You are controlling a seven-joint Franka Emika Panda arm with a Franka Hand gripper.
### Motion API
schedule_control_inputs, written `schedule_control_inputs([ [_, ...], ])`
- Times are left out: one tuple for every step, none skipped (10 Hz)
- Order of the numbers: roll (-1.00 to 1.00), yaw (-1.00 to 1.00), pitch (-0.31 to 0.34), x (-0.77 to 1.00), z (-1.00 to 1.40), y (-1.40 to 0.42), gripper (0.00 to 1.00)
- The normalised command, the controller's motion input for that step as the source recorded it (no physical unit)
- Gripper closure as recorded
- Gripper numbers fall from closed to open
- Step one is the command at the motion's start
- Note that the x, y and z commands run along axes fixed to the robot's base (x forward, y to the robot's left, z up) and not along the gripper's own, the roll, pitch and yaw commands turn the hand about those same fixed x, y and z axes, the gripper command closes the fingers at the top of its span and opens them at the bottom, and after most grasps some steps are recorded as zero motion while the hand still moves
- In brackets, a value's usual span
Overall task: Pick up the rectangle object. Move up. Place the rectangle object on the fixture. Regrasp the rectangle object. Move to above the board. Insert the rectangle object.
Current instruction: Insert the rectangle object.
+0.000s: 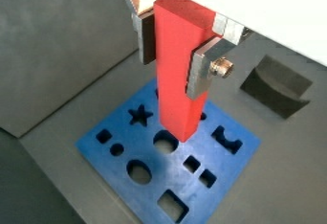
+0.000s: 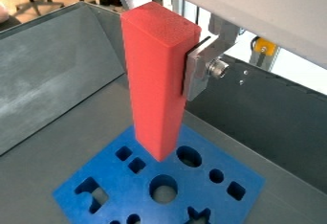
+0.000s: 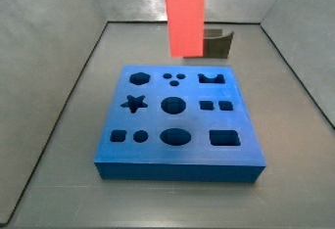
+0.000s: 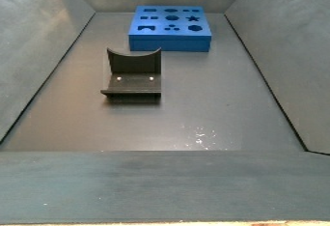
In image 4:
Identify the black curved fixture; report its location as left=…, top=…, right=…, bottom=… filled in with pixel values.
left=100, top=49, right=162, bottom=97

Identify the blue shape sorting board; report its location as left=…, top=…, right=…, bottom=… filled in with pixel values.
left=128, top=6, right=212, bottom=52

